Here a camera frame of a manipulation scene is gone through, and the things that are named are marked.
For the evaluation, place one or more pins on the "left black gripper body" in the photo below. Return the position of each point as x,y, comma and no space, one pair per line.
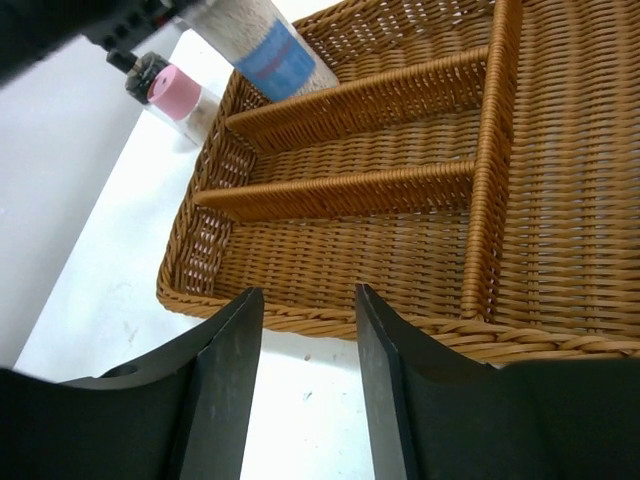
32,30

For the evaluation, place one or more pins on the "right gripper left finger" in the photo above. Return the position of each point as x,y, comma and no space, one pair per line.
180,411

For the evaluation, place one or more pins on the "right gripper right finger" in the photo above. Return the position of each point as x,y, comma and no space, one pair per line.
433,413

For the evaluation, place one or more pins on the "pink-capped spice shaker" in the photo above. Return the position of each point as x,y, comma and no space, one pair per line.
191,107

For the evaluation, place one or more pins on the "black-capped shaker blue label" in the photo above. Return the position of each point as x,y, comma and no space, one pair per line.
262,45

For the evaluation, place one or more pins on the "brown wicker divided basket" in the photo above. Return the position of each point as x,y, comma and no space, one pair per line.
477,166

